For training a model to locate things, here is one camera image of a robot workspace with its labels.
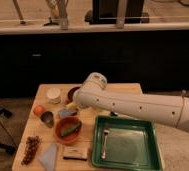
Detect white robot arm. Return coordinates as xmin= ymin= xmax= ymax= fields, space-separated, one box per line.
xmin=73 ymin=72 xmax=189 ymax=133

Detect white cylindrical cup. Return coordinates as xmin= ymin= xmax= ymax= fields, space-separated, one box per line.
xmin=46 ymin=88 xmax=61 ymax=104

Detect metal cup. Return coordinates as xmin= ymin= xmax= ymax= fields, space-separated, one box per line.
xmin=41 ymin=111 xmax=54 ymax=128

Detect dark red bowl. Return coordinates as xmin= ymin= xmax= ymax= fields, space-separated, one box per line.
xmin=67 ymin=86 xmax=80 ymax=103

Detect blue grey cloth piece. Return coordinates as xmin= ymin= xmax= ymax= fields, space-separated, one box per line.
xmin=58 ymin=108 xmax=77 ymax=118

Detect orange plastic bowl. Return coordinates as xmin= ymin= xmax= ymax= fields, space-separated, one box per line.
xmin=54 ymin=117 xmax=82 ymax=145

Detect green cucumber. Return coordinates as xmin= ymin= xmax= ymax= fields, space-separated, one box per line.
xmin=60 ymin=122 xmax=81 ymax=137

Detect orange fruit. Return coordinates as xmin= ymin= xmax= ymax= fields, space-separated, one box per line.
xmin=33 ymin=105 xmax=45 ymax=117

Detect green plastic tray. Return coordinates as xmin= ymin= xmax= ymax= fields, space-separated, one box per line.
xmin=92 ymin=116 xmax=160 ymax=171

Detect brown white sponge block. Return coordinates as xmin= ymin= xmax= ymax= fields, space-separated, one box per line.
xmin=63 ymin=147 xmax=88 ymax=161

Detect bunch of red grapes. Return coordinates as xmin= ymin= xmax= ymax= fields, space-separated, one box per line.
xmin=21 ymin=136 xmax=40 ymax=165

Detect light blue cloth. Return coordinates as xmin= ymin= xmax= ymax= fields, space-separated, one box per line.
xmin=38 ymin=144 xmax=58 ymax=171

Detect black floor stand legs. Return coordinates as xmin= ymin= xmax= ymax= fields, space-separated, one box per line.
xmin=0 ymin=108 xmax=17 ymax=155

